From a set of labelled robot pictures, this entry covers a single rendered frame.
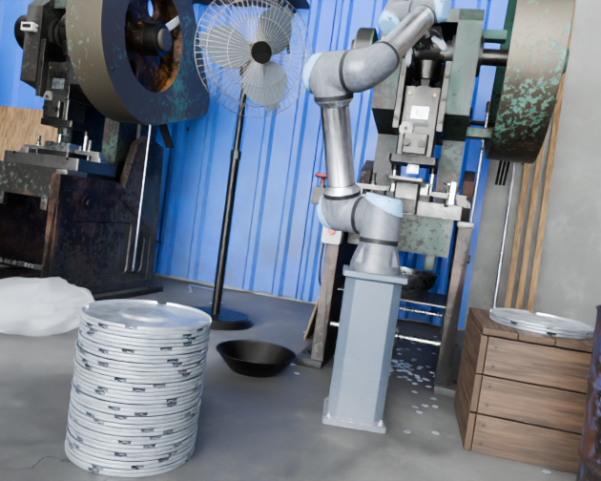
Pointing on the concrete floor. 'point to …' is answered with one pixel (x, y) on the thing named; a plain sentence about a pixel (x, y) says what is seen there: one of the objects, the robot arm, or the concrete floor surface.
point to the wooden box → (522, 393)
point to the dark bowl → (255, 357)
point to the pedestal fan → (278, 82)
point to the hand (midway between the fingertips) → (427, 58)
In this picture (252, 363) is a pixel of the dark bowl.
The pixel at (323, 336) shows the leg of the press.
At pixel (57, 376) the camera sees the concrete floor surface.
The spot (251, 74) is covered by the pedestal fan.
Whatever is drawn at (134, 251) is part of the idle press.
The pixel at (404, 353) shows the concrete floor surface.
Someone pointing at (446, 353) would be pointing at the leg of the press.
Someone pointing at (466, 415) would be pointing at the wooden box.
